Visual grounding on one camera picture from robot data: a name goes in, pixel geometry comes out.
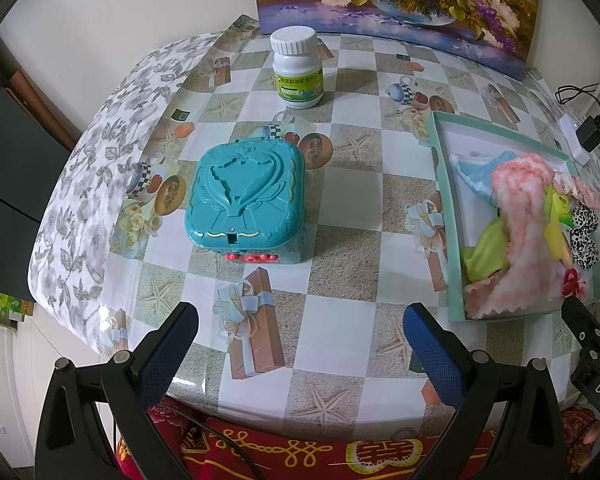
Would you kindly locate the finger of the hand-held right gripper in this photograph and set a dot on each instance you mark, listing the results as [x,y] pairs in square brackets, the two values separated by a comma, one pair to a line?
[582,327]

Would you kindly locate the checked plastic tablecloth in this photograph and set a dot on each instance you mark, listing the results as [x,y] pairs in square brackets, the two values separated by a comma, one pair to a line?
[355,260]

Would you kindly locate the lime green cloth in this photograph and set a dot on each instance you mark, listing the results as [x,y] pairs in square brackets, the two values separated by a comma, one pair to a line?
[485,255]

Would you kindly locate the leopard print scrunchie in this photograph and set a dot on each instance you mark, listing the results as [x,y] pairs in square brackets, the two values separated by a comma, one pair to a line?
[585,242]

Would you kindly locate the storage rack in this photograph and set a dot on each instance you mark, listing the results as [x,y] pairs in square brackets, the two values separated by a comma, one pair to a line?
[0,310]

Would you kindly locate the pink fluffy cloth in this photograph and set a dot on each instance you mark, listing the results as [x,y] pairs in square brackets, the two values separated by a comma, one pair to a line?
[522,220]

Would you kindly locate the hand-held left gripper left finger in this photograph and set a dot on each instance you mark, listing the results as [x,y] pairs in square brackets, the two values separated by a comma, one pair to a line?
[165,360]

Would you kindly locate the red embroidered cloth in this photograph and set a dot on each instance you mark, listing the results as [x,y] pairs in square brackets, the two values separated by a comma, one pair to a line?
[280,455]

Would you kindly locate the blue face mask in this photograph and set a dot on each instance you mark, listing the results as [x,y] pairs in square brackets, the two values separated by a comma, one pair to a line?
[475,175]

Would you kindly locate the teal plastic toy case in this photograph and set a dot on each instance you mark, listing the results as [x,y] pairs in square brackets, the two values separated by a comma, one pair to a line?
[245,195]

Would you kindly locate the yellow sponge cloth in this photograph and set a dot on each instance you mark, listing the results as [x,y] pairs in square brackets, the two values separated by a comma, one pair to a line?
[555,240]

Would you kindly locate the white pill bottle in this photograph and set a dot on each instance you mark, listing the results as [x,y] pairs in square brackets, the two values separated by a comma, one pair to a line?
[297,75]

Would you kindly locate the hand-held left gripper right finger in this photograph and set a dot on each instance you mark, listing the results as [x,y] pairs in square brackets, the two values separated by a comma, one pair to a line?
[435,360]

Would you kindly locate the dark cabinet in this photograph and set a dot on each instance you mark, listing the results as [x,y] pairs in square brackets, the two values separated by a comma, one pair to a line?
[10,170]

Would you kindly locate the floral scrunchie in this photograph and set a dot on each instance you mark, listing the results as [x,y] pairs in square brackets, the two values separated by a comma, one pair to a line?
[577,191]

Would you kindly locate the shallow mint green box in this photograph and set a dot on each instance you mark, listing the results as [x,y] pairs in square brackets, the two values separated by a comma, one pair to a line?
[480,144]

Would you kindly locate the grey floral cloth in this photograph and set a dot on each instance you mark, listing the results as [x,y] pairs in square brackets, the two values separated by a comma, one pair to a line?
[80,200]

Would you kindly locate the white power strip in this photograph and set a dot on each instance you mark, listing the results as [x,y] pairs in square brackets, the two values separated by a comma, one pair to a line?
[572,130]

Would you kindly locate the black charger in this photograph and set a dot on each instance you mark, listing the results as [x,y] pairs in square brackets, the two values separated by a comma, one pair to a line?
[591,134]

